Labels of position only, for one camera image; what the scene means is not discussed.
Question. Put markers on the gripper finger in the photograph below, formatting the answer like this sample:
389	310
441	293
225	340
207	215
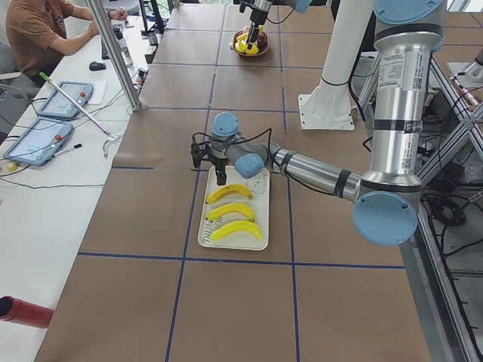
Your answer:
253	34
221	176

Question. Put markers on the blue teach pendant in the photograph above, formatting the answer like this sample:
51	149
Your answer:
38	144
59	107

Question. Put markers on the greenish yellow banana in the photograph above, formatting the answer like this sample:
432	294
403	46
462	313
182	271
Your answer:
237	226

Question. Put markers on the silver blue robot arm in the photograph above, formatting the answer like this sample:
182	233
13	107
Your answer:
299	6
386	197

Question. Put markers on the aluminium frame post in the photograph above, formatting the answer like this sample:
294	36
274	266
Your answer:
102	20

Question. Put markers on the white bear tray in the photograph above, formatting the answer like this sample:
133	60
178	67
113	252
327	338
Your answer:
236	215

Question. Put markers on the green yellow banana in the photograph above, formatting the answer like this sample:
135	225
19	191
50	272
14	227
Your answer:
241	42

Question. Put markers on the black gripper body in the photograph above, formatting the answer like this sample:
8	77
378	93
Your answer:
219	163
259	14

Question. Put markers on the brown wicker basket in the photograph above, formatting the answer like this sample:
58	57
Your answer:
266	48

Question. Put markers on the steel cup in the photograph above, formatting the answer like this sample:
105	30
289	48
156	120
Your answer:
152	39

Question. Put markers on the seated person brown shirt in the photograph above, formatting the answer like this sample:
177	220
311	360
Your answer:
36	31

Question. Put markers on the black computer mouse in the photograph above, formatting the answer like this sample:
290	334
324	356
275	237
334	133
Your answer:
97	66

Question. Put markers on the large yellow banana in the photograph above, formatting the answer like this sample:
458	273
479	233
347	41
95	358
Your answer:
232	189

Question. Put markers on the red fire extinguisher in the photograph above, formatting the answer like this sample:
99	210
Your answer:
19	311

